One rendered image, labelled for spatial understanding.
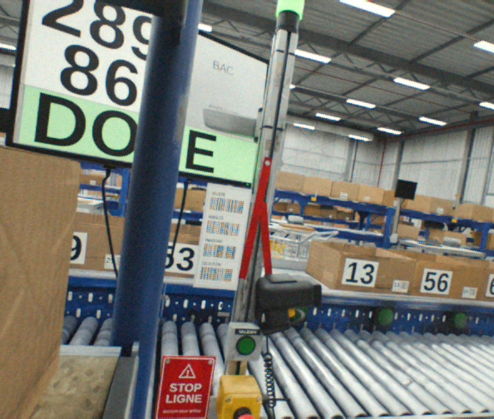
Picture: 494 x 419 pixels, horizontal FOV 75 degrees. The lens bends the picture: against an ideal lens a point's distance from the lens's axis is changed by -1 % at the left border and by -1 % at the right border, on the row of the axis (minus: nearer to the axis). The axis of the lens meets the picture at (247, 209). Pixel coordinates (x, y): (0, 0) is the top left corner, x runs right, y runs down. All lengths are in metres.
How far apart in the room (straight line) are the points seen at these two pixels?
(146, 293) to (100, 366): 0.04
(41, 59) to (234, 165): 0.39
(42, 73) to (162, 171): 0.47
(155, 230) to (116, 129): 0.46
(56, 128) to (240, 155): 0.36
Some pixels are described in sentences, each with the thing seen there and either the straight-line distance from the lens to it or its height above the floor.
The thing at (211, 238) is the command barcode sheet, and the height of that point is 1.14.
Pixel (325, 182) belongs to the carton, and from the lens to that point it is 6.42.
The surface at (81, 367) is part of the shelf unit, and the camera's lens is 0.20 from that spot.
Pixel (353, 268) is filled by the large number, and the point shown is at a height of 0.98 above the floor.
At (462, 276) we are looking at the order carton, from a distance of 1.85.
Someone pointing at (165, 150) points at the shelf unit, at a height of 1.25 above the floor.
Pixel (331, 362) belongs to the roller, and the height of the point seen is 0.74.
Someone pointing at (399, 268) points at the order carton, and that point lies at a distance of 1.60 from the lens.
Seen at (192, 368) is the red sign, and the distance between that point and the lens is 0.69.
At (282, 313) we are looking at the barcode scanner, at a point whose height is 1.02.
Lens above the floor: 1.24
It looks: 3 degrees down
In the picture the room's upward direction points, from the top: 9 degrees clockwise
